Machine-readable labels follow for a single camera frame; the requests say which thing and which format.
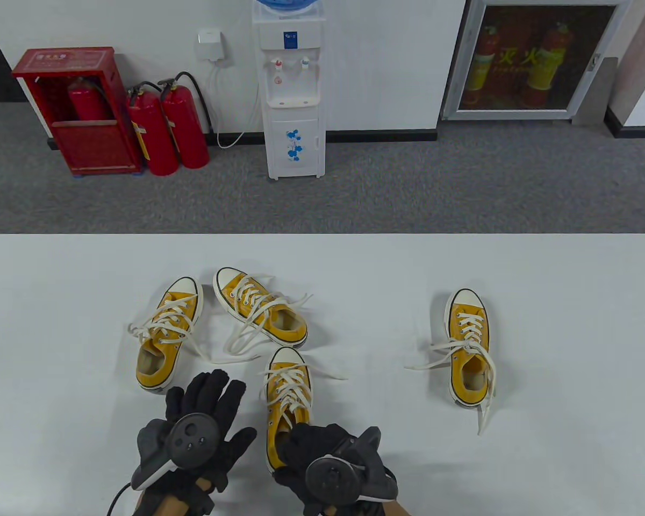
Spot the white wall box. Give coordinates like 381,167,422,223
196,30,227,62

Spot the red yellow fire extinguisher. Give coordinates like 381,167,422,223
527,21,573,108
465,24,500,108

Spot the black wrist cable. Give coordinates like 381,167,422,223
107,483,135,516

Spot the person's left forearm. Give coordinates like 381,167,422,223
159,481,197,516

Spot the white shoe lace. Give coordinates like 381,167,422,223
223,275,313,358
258,363,349,431
405,312,498,436
128,295,261,366

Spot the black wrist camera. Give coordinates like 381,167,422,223
193,478,217,514

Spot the white water dispenser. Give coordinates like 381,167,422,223
252,5,327,181

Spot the yellow canvas shoe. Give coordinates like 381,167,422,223
443,289,491,409
263,347,313,475
213,267,309,351
135,277,205,393

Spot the person's left hand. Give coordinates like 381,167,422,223
164,369,257,492

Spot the person's right hand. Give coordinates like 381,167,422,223
273,424,356,516

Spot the blue water bottle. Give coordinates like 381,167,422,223
255,0,319,16

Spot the glass door fire cabinet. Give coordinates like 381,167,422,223
442,0,632,121

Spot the black white handheld controller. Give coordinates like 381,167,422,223
131,413,221,491
305,426,398,506

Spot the white power cable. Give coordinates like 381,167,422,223
209,59,261,149

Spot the red extinguisher cabinet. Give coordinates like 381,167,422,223
12,47,143,177

